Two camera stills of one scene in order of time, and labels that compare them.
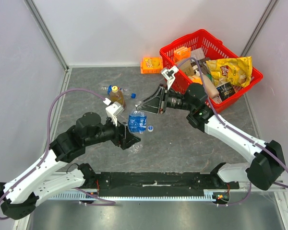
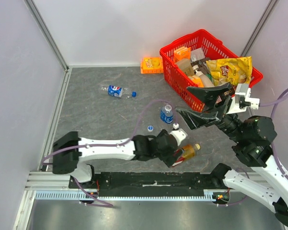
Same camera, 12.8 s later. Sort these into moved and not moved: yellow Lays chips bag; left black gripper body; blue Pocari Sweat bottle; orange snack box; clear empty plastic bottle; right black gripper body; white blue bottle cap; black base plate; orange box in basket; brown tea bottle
Moved: left black gripper body; right black gripper body; brown tea bottle; blue Pocari Sweat bottle
Not moved: orange snack box; orange box in basket; clear empty plastic bottle; white blue bottle cap; black base plate; yellow Lays chips bag
